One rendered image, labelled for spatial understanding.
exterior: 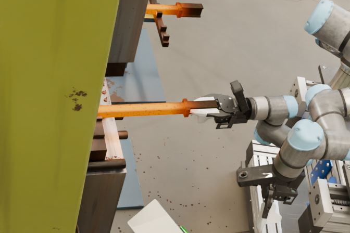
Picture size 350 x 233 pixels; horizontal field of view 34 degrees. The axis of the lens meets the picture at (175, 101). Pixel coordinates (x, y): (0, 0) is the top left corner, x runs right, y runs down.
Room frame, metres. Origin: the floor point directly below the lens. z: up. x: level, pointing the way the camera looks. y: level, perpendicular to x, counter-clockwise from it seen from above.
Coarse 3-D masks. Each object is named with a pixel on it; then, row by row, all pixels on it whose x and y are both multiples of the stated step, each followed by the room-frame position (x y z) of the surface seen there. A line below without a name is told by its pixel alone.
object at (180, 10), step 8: (152, 8) 1.61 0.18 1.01; (160, 8) 1.63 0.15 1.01; (168, 8) 1.64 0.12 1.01; (176, 8) 1.66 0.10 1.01; (184, 8) 1.67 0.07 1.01; (192, 8) 1.68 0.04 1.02; (200, 8) 1.69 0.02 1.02; (184, 16) 1.67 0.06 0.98; (192, 16) 1.68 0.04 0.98; (200, 16) 1.70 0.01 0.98
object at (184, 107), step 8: (128, 104) 1.14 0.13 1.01; (136, 104) 1.16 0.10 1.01; (144, 104) 1.16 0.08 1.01; (152, 104) 1.17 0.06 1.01; (160, 104) 1.18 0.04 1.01; (168, 104) 1.19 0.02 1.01; (176, 104) 1.20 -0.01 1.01; (184, 104) 1.21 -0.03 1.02; (192, 104) 1.22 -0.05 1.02; (200, 104) 1.23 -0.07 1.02; (208, 104) 1.24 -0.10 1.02; (216, 104) 1.25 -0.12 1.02; (104, 112) 1.09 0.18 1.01; (112, 112) 1.10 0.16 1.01; (120, 112) 1.11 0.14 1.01; (128, 112) 1.12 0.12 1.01; (136, 112) 1.13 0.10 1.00; (144, 112) 1.14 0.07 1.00; (152, 112) 1.15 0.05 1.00; (160, 112) 1.16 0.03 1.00; (168, 112) 1.17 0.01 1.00; (176, 112) 1.18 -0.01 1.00; (184, 112) 1.20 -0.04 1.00
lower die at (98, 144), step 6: (96, 120) 1.06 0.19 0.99; (96, 126) 1.04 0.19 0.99; (102, 126) 1.05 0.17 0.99; (96, 132) 1.02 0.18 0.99; (102, 132) 1.03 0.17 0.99; (96, 138) 1.01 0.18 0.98; (102, 138) 1.02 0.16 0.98; (96, 144) 0.99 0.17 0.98; (102, 144) 1.00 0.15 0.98; (96, 150) 0.97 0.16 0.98; (102, 150) 0.98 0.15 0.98; (90, 156) 0.96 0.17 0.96; (96, 156) 0.97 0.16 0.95; (102, 156) 0.98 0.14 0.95
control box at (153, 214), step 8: (144, 208) 0.71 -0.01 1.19; (152, 208) 0.71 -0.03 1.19; (160, 208) 0.71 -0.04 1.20; (136, 216) 0.69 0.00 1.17; (144, 216) 0.69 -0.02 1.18; (152, 216) 0.69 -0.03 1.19; (160, 216) 0.69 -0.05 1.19; (168, 216) 0.70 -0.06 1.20; (128, 224) 0.67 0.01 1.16; (136, 224) 0.67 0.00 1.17; (144, 224) 0.67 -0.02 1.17; (152, 224) 0.68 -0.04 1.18; (160, 224) 0.68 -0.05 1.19; (168, 224) 0.68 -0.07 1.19; (176, 224) 0.68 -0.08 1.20; (136, 232) 0.66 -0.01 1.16; (144, 232) 0.66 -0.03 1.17; (152, 232) 0.66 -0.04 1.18; (160, 232) 0.66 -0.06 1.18; (168, 232) 0.66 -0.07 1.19; (176, 232) 0.67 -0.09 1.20; (184, 232) 0.68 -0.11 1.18
